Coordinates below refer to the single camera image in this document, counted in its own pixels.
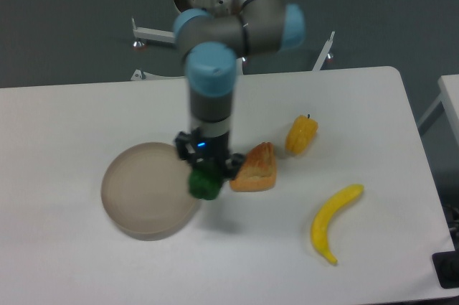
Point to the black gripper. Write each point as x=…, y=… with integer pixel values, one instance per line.
x=194, y=147

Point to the green bell pepper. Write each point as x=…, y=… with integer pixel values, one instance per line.
x=205, y=181

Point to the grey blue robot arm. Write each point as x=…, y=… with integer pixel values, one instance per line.
x=211, y=35

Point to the beige round plate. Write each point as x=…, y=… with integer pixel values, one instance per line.
x=145, y=192

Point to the yellow bell pepper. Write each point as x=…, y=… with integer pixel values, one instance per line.
x=300, y=135

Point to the orange pastry bread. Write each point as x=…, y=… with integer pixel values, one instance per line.
x=258, y=172

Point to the yellow banana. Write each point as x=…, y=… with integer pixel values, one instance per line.
x=325, y=215

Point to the white side table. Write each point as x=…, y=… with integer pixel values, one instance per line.
x=446, y=102

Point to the black device at table edge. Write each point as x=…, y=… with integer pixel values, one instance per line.
x=446, y=268

